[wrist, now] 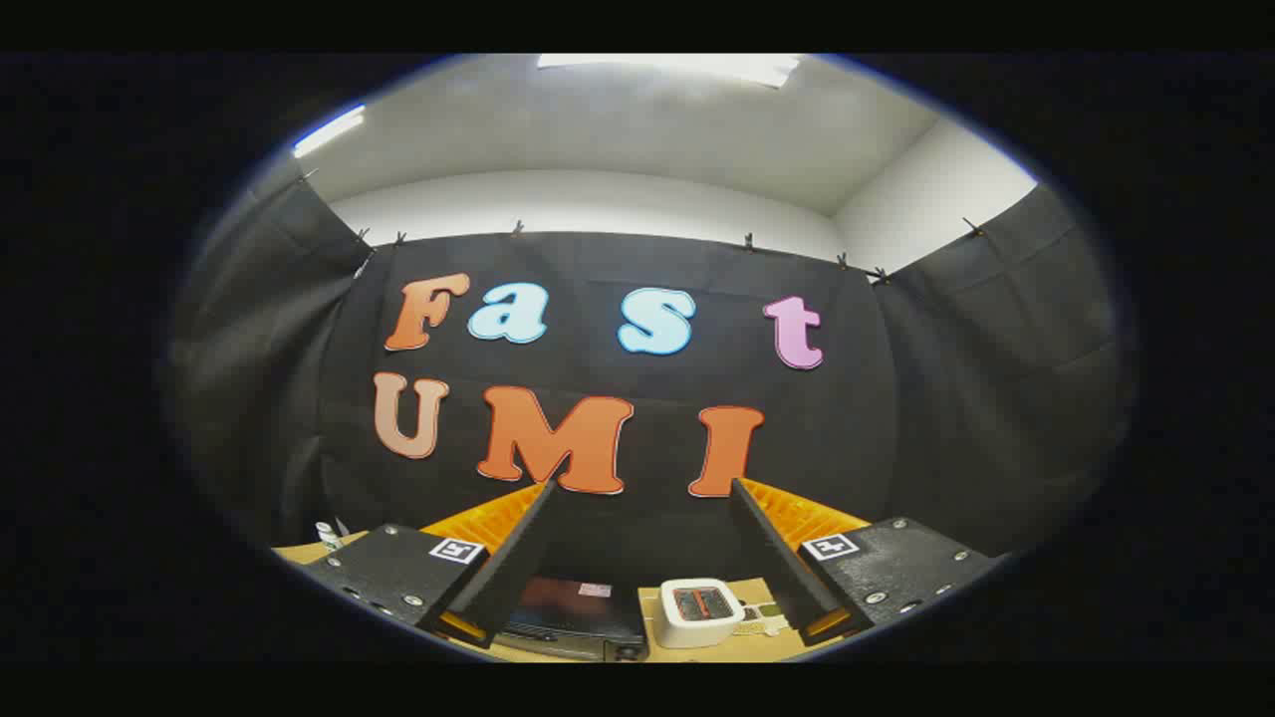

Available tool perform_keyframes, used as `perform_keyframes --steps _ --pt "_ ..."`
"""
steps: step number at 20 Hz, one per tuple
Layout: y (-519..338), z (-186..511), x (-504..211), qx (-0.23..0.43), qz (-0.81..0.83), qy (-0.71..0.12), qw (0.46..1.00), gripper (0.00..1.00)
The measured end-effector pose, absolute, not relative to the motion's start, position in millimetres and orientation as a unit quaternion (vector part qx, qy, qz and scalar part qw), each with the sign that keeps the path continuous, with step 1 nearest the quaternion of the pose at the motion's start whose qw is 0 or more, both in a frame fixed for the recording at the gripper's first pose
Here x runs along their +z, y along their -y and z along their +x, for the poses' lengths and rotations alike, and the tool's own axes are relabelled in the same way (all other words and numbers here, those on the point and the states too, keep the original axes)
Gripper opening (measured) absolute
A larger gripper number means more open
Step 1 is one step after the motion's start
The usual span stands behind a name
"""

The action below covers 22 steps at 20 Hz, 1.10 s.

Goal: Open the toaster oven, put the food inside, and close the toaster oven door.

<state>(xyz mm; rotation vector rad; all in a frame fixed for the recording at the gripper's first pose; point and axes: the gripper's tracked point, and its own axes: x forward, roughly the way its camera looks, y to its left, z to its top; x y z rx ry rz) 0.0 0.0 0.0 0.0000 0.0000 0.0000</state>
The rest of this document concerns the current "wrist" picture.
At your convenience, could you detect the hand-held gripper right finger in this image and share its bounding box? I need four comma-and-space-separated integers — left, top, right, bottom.
729, 478, 999, 648

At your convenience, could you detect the ceiling light panel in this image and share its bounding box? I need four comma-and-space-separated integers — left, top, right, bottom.
538, 54, 803, 90
292, 105, 368, 159

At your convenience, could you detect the white pop-up toaster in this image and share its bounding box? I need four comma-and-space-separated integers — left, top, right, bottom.
659, 578, 746, 650

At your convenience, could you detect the row of black cloth clips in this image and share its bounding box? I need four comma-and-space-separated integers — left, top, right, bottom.
297, 167, 987, 286

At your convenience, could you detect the black toaster oven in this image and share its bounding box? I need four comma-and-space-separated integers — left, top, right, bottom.
496, 574, 650, 663

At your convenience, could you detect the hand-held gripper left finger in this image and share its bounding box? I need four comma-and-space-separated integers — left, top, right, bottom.
302, 480, 558, 650

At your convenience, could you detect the white divided dish of beans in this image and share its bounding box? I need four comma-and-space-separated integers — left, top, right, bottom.
732, 601, 790, 638

